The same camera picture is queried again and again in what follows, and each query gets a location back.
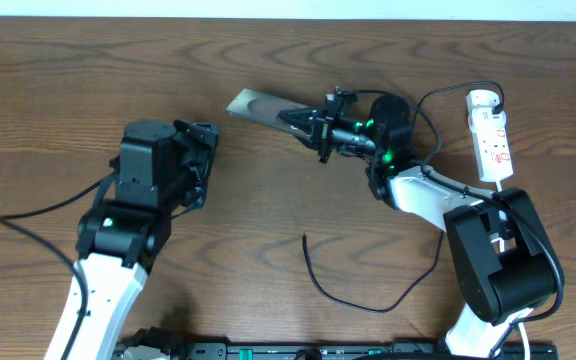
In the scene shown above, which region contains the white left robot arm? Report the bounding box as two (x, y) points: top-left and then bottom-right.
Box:
(45, 120), (219, 359)

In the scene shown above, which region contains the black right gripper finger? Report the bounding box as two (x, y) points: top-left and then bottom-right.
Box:
(290, 125), (317, 148)
(278, 107), (319, 128)

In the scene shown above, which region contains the white USB charger adapter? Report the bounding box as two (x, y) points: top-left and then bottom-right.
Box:
(466, 89), (503, 114)

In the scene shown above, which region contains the white power strip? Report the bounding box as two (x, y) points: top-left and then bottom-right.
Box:
(468, 107), (513, 183)

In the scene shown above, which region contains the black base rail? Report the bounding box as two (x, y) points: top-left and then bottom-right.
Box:
(112, 327), (559, 360)

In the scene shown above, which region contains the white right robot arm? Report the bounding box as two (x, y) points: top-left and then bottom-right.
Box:
(270, 90), (565, 359)

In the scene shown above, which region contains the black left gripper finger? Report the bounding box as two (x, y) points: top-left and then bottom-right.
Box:
(173, 119), (206, 138)
(200, 123), (219, 175)

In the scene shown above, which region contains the smartphone with bronze back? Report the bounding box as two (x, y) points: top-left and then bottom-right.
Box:
(226, 89), (309, 136)

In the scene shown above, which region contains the black charging cable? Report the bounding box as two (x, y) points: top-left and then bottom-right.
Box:
(301, 80), (506, 314)

